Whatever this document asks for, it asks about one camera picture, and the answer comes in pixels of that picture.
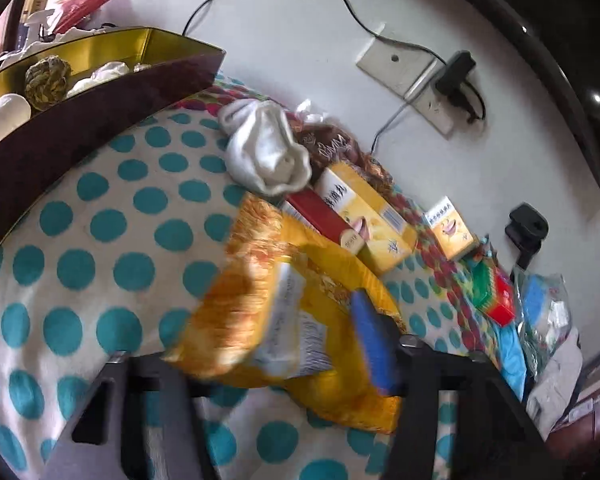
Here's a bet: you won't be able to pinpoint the red bag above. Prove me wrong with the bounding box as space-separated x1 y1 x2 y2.
47 0 120 35

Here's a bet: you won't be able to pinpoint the yellow snack packet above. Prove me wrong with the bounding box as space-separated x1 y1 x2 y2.
164 194 407 436

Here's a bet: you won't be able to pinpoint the white spray bottle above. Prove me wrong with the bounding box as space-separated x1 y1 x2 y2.
18 9 51 49

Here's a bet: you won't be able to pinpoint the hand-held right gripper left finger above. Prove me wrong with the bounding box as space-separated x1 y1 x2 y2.
44 351 217 480

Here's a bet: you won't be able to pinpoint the maroon tin box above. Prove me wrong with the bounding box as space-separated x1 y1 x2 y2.
0 26 227 257

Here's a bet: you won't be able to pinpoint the blue cloth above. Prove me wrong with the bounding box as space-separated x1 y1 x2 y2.
496 319 527 402

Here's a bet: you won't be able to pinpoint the brown packet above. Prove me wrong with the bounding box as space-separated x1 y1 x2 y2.
292 119 372 177

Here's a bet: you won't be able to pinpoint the black television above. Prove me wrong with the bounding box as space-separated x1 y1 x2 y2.
410 0 600 202

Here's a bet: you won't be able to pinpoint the grey cloth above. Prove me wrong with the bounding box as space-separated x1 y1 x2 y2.
526 329 584 437

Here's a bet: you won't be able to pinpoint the black clip holder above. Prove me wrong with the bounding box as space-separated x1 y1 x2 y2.
504 203 550 272

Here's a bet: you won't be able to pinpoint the green and red box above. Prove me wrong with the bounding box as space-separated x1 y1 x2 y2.
466 254 519 329

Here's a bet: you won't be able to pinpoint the black charger plug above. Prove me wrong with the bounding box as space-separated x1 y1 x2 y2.
434 50 487 122

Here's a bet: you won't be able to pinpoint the brown wooden furniture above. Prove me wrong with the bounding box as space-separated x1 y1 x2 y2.
550 345 600 449

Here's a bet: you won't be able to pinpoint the thin grey cable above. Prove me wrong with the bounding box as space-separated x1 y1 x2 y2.
369 67 446 155

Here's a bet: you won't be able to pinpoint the rolled white socks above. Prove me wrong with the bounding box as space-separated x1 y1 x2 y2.
67 62 131 99
0 93 32 157

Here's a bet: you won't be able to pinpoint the loose white sock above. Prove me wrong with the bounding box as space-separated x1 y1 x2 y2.
217 99 314 197

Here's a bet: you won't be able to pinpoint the clear plastic bag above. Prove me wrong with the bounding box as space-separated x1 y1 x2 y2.
511 269 574 377

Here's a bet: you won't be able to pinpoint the small yellow medicine box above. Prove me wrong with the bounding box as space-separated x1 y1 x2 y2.
423 195 481 261

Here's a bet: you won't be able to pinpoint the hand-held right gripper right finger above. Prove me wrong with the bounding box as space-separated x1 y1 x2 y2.
349 287 552 480

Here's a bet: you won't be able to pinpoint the long red box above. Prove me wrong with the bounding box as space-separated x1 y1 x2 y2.
279 191 369 257

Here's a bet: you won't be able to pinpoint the white wall socket plate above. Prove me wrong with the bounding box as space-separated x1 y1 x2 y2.
355 35 457 137

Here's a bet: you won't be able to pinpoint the polka dot blanket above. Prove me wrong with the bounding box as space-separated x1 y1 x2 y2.
0 72 526 480

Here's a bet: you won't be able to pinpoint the white cloth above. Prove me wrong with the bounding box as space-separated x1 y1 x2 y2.
0 27 107 67

